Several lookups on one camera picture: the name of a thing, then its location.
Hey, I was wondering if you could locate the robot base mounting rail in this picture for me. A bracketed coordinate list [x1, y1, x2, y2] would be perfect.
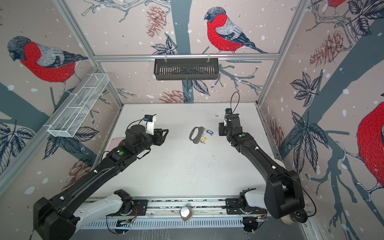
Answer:
[74, 196, 271, 232]

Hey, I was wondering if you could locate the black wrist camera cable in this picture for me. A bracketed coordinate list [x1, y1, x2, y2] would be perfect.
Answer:
[229, 91, 241, 116]
[125, 113, 157, 130]

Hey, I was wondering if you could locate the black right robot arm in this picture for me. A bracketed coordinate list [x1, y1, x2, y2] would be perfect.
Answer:
[219, 108, 309, 223]

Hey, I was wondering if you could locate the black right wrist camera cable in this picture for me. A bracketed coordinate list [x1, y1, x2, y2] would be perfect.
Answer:
[229, 91, 241, 116]

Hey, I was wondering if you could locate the black left wrist camera cable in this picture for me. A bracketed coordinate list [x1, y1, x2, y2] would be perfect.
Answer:
[125, 113, 157, 130]

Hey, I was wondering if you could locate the pink rectangular tray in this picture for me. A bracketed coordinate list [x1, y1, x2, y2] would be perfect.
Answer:
[106, 137, 125, 152]

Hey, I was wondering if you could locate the white wire mesh basket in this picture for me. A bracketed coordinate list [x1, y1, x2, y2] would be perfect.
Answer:
[48, 73, 110, 138]

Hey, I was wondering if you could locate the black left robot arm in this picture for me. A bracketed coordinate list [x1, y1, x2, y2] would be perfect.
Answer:
[33, 125, 169, 240]

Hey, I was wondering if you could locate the dark grey hanging shelf basket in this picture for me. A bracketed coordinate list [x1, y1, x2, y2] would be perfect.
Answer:
[154, 58, 219, 81]

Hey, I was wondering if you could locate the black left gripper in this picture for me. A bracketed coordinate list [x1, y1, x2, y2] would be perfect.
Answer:
[135, 127, 170, 156]

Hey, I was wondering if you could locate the silver metal keyring carabiner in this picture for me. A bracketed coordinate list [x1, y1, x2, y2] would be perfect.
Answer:
[189, 127, 205, 144]

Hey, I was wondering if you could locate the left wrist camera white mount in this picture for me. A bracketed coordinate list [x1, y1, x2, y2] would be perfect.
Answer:
[144, 114, 157, 135]

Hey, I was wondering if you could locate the round silver knob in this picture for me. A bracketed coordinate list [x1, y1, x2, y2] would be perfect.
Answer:
[179, 206, 192, 221]

